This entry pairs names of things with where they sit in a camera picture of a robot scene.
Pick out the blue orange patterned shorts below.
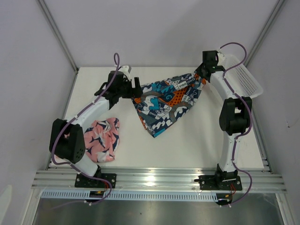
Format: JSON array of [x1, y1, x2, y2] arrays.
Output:
[[132, 72, 207, 138]]

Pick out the pink shark print shorts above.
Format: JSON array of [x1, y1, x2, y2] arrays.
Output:
[[84, 118, 120, 163]]

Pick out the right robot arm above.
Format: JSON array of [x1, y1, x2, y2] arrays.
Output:
[[195, 50, 252, 190]]

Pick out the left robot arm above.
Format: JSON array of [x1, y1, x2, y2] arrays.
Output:
[[49, 65, 142, 188]]

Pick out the white plastic basket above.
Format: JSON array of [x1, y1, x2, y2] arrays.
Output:
[[221, 54, 263, 99]]

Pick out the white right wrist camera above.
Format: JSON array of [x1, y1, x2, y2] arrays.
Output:
[[217, 48, 226, 65]]

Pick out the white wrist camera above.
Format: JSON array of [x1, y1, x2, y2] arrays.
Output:
[[119, 65, 131, 77], [217, 48, 226, 65]]

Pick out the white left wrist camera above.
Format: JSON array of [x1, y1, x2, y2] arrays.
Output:
[[119, 65, 131, 77]]

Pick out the right aluminium frame post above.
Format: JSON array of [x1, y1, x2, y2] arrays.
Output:
[[244, 0, 287, 67]]

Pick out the aluminium frame post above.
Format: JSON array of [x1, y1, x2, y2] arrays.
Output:
[[36, 0, 79, 73], [244, 0, 287, 67]]

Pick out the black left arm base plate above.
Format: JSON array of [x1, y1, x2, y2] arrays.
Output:
[[74, 172, 117, 188]]

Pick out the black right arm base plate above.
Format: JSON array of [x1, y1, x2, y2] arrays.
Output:
[[194, 175, 242, 191]]

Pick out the left aluminium frame post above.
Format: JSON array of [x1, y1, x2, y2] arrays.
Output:
[[36, 0, 79, 73]]

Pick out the aluminium mounting rail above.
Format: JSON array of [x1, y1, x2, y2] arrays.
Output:
[[31, 167, 287, 193]]

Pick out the white slotted cable duct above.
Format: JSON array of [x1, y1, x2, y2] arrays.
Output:
[[41, 189, 229, 202]]

